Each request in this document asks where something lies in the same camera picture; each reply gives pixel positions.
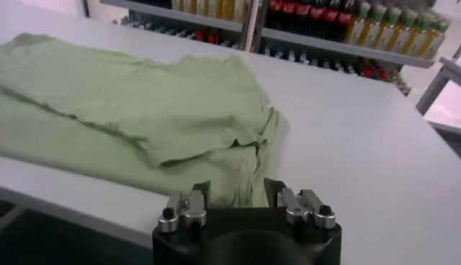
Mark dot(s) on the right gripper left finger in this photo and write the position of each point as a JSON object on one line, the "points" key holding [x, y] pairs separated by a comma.
{"points": [[183, 212]]}

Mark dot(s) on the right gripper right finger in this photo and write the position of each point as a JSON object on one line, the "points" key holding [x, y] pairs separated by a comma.
{"points": [[302, 209]]}

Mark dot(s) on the light green t-shirt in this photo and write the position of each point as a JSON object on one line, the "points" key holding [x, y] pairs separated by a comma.
{"points": [[144, 108]]}

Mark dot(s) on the small red cap cola bottle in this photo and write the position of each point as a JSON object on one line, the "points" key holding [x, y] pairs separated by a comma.
{"points": [[211, 38], [368, 71], [200, 36], [382, 75]]}

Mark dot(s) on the white side table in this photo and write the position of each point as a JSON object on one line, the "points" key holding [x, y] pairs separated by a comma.
{"points": [[437, 84]]}

